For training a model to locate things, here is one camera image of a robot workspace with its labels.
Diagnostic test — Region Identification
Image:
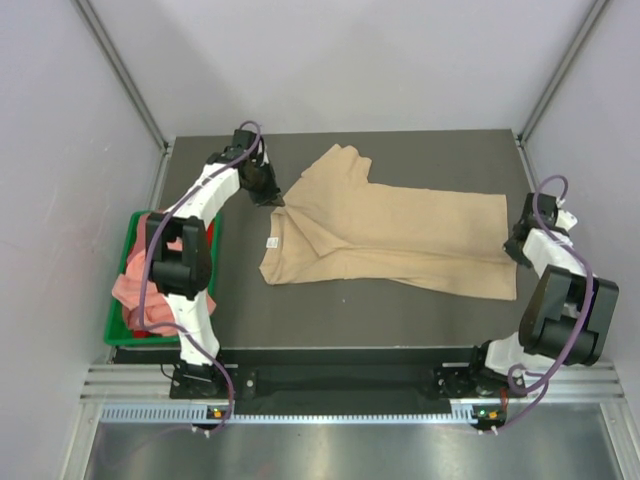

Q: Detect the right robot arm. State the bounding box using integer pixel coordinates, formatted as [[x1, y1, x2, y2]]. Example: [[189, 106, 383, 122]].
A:
[[466, 193, 619, 396]]

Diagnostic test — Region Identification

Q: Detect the beige t shirt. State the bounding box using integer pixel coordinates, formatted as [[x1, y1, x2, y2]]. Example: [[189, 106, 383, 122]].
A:
[[259, 145, 517, 301]]

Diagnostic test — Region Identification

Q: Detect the pink t shirt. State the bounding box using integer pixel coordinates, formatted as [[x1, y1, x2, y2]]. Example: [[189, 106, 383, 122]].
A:
[[111, 239, 218, 335]]

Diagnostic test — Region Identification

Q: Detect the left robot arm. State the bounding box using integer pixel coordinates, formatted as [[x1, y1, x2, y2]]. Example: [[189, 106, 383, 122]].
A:
[[140, 121, 284, 399]]

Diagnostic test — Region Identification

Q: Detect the right aluminium frame post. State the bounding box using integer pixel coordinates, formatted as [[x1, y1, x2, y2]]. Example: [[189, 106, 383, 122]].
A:
[[516, 0, 611, 149]]

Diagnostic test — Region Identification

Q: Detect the left aluminium frame post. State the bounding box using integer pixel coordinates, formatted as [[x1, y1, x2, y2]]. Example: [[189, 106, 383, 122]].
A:
[[71, 0, 169, 152]]

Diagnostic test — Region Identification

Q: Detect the green plastic bin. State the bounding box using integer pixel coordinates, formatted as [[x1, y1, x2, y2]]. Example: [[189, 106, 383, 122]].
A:
[[103, 210, 222, 348]]

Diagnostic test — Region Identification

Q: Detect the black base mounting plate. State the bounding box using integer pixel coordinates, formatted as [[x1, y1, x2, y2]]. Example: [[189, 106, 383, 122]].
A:
[[169, 349, 526, 414]]

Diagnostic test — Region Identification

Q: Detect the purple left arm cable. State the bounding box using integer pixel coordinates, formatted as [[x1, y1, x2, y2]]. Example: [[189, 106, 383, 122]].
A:
[[136, 120, 264, 434]]

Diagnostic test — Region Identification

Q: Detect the slotted cable duct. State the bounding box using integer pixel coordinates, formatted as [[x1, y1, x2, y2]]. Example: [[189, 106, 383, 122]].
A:
[[99, 399, 506, 425]]

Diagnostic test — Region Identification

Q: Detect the aluminium frame post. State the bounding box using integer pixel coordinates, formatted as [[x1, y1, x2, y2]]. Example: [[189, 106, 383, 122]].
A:
[[71, 0, 169, 152], [516, 0, 611, 149]]

